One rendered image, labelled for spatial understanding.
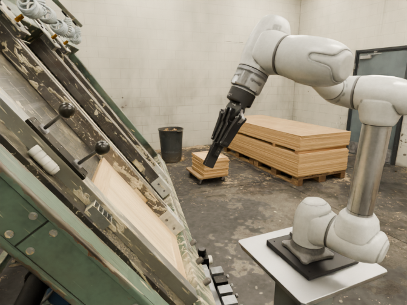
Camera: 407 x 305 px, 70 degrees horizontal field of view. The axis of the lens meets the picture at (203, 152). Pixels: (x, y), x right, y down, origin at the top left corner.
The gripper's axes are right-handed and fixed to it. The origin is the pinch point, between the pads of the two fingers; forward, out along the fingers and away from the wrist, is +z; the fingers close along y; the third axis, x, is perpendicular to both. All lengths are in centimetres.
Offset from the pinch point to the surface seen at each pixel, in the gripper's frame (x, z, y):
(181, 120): 189, 15, -567
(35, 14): -60, -16, -49
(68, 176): -33.1, 20.0, -4.6
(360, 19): 391, -327, -412
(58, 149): -37.8, 14.5, -6.3
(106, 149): -28.0, 8.7, 0.4
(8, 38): -65, -5, -52
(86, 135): -29, 17, -47
